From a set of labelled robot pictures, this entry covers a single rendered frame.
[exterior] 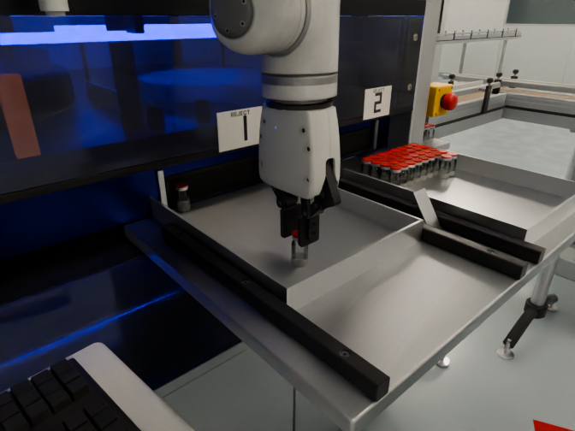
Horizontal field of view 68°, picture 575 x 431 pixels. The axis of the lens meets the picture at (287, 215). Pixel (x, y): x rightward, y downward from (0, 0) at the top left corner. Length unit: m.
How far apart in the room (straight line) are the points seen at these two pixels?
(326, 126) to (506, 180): 0.55
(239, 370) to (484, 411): 0.98
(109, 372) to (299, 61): 0.41
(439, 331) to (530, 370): 1.41
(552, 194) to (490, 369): 1.02
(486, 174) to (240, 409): 0.71
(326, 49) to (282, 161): 0.13
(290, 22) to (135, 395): 0.41
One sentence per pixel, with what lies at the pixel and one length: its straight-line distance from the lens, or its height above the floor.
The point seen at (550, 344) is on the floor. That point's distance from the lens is 2.05.
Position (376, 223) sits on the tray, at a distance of 0.69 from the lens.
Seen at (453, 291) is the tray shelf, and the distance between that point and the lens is 0.56.
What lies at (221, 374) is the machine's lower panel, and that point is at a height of 0.55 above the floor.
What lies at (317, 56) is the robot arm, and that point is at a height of 1.14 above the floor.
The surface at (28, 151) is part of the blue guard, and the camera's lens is 0.57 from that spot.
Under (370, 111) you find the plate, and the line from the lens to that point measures 0.90.
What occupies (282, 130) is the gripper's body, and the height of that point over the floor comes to 1.07.
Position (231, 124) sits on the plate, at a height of 1.03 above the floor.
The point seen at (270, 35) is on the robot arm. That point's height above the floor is 1.16.
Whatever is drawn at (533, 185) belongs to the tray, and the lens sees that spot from 0.93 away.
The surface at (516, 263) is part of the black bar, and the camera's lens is 0.61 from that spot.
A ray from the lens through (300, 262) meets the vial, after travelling 0.56.
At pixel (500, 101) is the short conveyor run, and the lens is 1.71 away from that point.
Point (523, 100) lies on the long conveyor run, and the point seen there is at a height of 0.91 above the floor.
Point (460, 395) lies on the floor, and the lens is 1.69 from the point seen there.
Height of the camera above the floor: 1.18
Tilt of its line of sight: 25 degrees down
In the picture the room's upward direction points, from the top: straight up
